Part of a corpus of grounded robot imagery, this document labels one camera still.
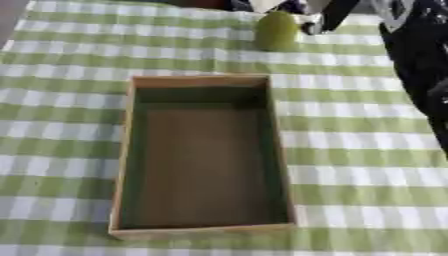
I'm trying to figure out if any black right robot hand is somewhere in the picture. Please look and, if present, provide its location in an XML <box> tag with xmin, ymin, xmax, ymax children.
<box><xmin>231</xmin><ymin>0</ymin><xmax>364</xmax><ymax>36</ymax></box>

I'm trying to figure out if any tan cardboard box green inside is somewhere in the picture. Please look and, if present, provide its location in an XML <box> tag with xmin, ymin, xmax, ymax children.
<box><xmin>106</xmin><ymin>73</ymin><xmax>298</xmax><ymax>240</ymax></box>

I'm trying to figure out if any green toy pear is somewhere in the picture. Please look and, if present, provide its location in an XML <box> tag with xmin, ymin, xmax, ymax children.
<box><xmin>252</xmin><ymin>10</ymin><xmax>305</xmax><ymax>53</ymax></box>

